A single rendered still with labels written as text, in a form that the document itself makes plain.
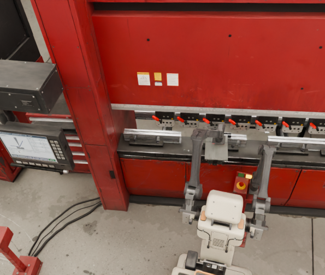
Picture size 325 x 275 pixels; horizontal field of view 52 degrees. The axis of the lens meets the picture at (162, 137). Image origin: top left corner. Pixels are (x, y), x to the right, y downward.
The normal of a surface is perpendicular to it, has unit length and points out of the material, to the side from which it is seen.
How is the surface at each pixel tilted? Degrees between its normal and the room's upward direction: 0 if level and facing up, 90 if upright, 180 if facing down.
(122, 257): 0
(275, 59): 90
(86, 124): 90
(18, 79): 1
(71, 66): 90
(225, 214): 48
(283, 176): 90
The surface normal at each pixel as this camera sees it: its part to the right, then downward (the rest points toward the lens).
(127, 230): -0.05, -0.67
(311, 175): -0.12, 0.74
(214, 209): -0.23, 0.08
